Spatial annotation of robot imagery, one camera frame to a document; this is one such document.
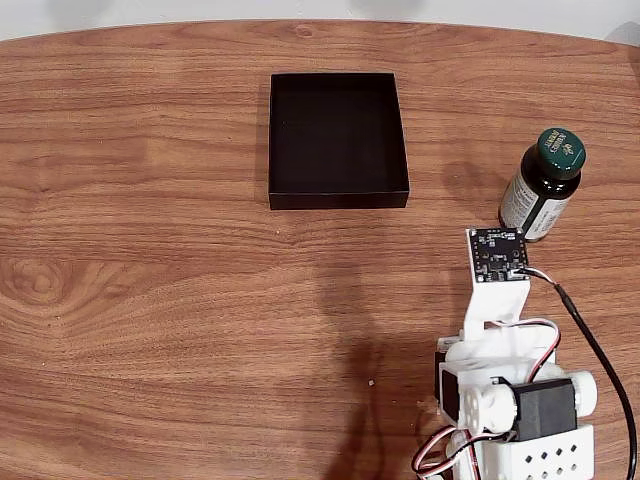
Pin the green-capped dark pill bottle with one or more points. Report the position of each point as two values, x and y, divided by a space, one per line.
547 175

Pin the black shallow open box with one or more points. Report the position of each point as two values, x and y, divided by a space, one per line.
337 140

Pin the circuit-board camera on white mount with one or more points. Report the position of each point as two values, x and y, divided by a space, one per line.
497 255

